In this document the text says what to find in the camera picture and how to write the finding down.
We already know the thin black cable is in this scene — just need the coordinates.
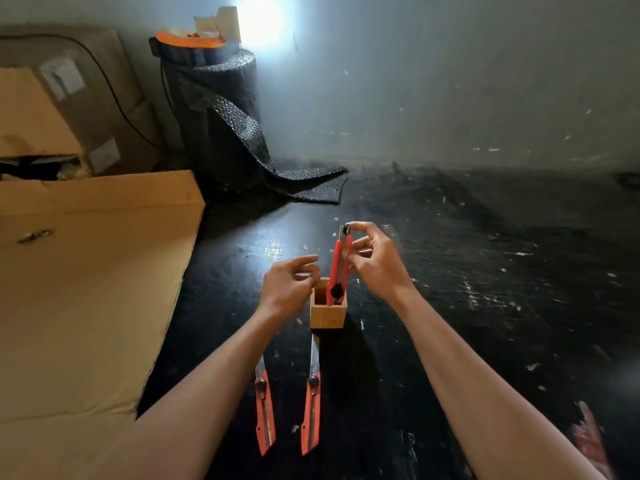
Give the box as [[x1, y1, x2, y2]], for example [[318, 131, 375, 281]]
[[0, 34, 164, 150]]

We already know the black bubble wrap roll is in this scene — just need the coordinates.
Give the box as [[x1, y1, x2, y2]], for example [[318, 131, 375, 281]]
[[148, 37, 349, 205]]

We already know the large flat cardboard sheet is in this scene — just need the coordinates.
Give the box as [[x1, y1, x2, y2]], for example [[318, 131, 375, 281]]
[[0, 170, 206, 480]]

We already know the person's left hand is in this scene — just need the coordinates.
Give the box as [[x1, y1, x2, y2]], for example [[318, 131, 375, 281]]
[[259, 254, 322, 323]]

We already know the person's right hand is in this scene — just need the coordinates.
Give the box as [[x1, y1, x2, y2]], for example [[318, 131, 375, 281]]
[[345, 221, 420, 308]]

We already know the red utility knife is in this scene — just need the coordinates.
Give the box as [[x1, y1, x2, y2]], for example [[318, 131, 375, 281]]
[[326, 224, 354, 308], [300, 334, 322, 456], [254, 355, 277, 457]]

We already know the brown cardboard box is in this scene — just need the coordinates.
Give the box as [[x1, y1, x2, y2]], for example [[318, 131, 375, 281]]
[[0, 26, 167, 181]]

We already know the small wooden holder box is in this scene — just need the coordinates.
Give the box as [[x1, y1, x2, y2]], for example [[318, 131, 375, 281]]
[[309, 278, 349, 330]]

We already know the person's right forearm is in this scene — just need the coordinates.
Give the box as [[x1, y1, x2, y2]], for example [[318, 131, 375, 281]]
[[392, 287, 609, 480]]

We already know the orange tape roll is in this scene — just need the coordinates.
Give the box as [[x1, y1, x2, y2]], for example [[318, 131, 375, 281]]
[[154, 29, 227, 50]]

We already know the white cardboard piece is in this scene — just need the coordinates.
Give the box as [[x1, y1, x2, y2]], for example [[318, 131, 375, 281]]
[[193, 5, 242, 45]]

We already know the person's left forearm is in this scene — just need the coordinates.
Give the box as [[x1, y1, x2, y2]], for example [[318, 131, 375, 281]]
[[94, 300, 302, 480]]

